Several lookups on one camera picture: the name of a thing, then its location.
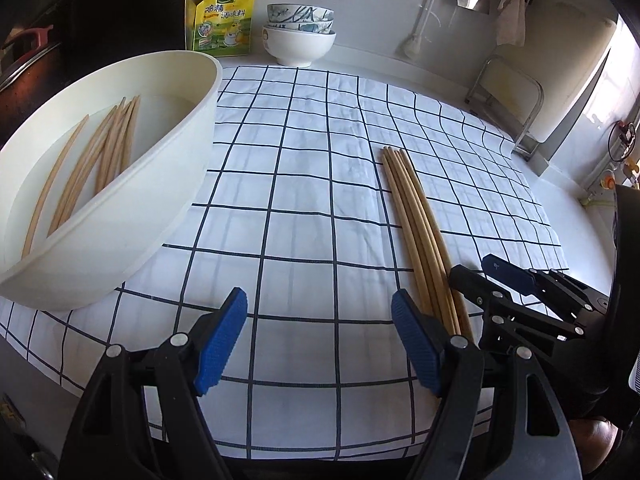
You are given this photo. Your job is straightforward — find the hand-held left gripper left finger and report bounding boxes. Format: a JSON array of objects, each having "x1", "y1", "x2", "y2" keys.
[{"x1": 57, "y1": 287, "x2": 248, "y2": 480}]

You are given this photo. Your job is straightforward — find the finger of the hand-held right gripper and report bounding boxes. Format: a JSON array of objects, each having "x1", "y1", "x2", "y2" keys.
[
  {"x1": 449, "y1": 264, "x2": 586, "y2": 356},
  {"x1": 481, "y1": 254, "x2": 608, "y2": 328}
]

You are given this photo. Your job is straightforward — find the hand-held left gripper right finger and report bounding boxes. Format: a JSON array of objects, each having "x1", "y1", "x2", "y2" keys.
[{"x1": 391, "y1": 289, "x2": 583, "y2": 480}]

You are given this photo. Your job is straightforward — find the long wooden chopstick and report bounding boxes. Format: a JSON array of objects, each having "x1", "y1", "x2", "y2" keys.
[
  {"x1": 383, "y1": 146, "x2": 436, "y2": 316},
  {"x1": 395, "y1": 148, "x2": 463, "y2": 337},
  {"x1": 389, "y1": 147, "x2": 453, "y2": 338},
  {"x1": 401, "y1": 147, "x2": 475, "y2": 340}
]

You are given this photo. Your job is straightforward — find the white round basin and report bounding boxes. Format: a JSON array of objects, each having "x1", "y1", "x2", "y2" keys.
[{"x1": 0, "y1": 50, "x2": 223, "y2": 311}]

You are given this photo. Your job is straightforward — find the bunch of wooden chopsticks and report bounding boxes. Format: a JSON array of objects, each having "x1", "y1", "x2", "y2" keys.
[{"x1": 22, "y1": 95, "x2": 142, "y2": 261}]

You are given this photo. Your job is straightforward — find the white checked cloth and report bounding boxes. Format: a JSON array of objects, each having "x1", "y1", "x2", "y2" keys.
[{"x1": 0, "y1": 64, "x2": 568, "y2": 461}]

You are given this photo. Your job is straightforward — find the white appliance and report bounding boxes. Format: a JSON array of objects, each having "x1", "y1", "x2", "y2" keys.
[{"x1": 530, "y1": 15, "x2": 618, "y2": 178}]

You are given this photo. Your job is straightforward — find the beige hanging cloth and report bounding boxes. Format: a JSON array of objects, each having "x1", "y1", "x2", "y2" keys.
[{"x1": 495, "y1": 0, "x2": 528, "y2": 47}]

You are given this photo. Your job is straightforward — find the white printed bowl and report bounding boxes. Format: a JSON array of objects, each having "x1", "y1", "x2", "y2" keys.
[{"x1": 262, "y1": 25, "x2": 337, "y2": 67}]

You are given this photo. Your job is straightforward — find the yellow seasoning pouch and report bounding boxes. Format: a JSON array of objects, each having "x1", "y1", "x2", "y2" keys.
[{"x1": 186, "y1": 0, "x2": 255, "y2": 57}]

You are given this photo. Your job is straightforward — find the blue patterned bowl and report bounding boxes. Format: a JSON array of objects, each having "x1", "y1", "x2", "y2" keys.
[
  {"x1": 265, "y1": 20, "x2": 335, "y2": 35},
  {"x1": 266, "y1": 3, "x2": 335, "y2": 26}
]

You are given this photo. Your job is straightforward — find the metal wire rack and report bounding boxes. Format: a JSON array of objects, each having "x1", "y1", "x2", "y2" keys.
[{"x1": 465, "y1": 54, "x2": 545, "y2": 161}]

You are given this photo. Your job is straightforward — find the white long-handled brush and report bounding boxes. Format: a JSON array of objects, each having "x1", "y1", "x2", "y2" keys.
[{"x1": 398, "y1": 0, "x2": 446, "y2": 61}]

